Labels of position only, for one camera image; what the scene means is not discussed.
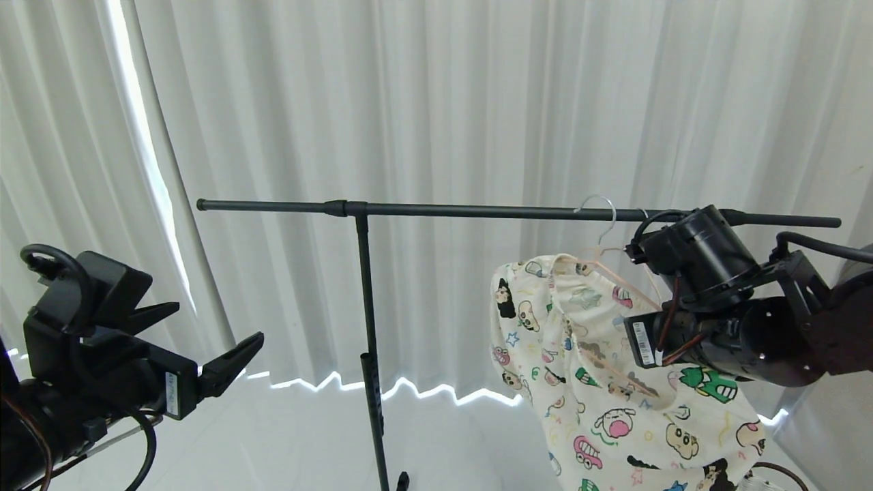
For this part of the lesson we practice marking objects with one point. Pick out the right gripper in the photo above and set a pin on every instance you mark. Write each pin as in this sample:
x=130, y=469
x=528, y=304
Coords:
x=702, y=341

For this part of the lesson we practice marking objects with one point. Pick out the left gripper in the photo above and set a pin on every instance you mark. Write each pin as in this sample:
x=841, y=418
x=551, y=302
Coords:
x=123, y=375

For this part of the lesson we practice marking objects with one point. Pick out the cream printed garment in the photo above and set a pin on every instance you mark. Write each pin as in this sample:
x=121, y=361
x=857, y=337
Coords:
x=614, y=409

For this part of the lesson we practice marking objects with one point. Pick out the pink clothes hanger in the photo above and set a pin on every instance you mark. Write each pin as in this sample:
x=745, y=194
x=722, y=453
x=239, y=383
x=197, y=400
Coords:
x=644, y=213
x=612, y=221

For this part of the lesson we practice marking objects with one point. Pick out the white laundry basket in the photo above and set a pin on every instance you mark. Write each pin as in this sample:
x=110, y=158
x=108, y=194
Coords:
x=784, y=466

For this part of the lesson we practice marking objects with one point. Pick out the black clothes rack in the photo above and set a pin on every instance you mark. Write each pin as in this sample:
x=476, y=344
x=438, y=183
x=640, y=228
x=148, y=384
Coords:
x=477, y=211

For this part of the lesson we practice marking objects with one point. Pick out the white curtain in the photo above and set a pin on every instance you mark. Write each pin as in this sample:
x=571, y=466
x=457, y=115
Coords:
x=436, y=102

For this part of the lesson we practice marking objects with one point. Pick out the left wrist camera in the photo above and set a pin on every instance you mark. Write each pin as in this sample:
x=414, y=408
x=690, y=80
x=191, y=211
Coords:
x=102, y=286

